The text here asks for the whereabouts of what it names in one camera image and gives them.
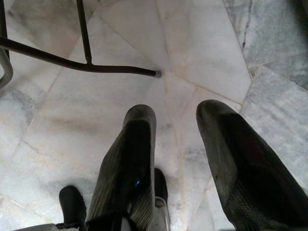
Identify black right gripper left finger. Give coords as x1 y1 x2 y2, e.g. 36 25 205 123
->
85 103 157 231

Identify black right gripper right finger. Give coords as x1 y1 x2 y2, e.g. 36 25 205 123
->
196 99 308 231

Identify black robot foot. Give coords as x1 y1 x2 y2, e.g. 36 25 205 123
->
154 167 168 201
59 185 87 231

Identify dark metal table leg frame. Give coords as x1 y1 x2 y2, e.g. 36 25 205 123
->
0 0 163 79

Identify white metal tube frame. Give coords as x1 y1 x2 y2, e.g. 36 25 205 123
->
0 45 14 90

